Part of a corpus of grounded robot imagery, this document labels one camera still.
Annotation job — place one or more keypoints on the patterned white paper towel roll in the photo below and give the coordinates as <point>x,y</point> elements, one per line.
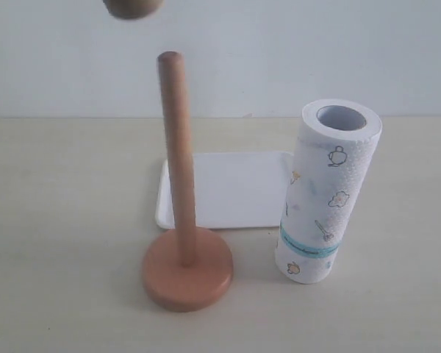
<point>334,147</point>

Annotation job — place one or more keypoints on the brown cardboard tube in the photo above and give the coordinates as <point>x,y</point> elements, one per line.
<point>132,9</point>

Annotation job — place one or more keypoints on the wooden paper towel holder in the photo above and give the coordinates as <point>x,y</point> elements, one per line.
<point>186,268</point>

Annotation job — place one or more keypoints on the white plastic tray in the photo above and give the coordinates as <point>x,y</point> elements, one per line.
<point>242,189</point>

